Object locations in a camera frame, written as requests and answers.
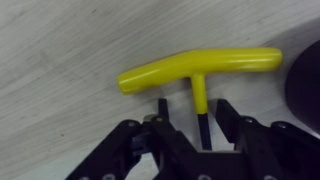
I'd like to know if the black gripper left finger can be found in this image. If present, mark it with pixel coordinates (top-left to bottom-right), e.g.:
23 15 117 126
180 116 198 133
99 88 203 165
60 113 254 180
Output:
65 98 201 180

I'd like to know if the round black object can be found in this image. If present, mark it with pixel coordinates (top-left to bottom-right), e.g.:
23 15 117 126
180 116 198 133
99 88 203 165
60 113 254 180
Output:
284 39 320 135

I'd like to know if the yellow T-handle hex key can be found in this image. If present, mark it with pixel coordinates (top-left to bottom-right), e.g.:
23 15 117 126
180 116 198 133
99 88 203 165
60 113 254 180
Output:
117 46 284 152

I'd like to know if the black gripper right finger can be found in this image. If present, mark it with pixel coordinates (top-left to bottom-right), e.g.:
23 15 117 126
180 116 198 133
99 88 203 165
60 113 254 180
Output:
215 98 320 180

